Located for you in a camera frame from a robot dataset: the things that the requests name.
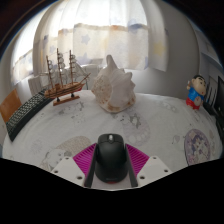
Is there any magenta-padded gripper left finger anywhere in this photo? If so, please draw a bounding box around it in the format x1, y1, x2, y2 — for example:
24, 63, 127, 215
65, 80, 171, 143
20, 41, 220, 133
51, 143, 99, 188

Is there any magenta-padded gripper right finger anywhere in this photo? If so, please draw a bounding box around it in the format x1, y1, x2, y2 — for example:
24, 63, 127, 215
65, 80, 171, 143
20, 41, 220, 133
125, 143, 173, 188

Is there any black computer mouse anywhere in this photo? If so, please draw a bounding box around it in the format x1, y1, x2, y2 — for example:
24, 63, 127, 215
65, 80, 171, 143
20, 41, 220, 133
94, 133, 130, 184

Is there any white printed tablecloth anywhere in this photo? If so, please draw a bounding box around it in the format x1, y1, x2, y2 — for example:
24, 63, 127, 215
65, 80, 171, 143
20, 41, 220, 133
1, 89, 224, 192

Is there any wooden model sailing ship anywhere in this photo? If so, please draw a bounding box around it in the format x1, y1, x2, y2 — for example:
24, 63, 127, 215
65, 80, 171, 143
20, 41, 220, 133
39, 47, 92, 107

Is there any black keyboard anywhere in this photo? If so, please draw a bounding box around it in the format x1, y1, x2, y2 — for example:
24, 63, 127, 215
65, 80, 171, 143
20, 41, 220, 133
5, 88, 54, 142

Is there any large white conch shell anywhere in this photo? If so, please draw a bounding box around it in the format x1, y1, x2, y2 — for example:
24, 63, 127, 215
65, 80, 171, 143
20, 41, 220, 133
90, 54, 137, 114

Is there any cartoon boy figurine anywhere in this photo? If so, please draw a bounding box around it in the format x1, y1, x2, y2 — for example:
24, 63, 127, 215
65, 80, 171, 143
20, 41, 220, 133
185, 74, 207, 111

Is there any white radiator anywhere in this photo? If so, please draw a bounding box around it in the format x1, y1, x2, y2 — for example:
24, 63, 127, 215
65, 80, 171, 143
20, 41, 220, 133
27, 63, 101, 96

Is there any black router with antennas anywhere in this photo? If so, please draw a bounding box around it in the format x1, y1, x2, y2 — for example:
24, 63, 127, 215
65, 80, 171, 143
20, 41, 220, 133
203, 75, 221, 116

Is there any wooden chair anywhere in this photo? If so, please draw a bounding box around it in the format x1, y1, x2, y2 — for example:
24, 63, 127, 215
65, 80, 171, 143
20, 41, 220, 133
0, 88, 23, 124

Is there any black monitor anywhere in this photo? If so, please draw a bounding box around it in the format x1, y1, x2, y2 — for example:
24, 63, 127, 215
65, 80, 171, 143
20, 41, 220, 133
213, 75, 224, 141

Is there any white star-print curtain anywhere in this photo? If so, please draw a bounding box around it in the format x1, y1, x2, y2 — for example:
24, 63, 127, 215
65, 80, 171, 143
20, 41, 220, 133
9, 0, 168, 84

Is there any white wall shelf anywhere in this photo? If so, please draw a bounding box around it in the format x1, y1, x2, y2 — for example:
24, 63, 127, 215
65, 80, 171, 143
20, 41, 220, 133
196, 23, 222, 68

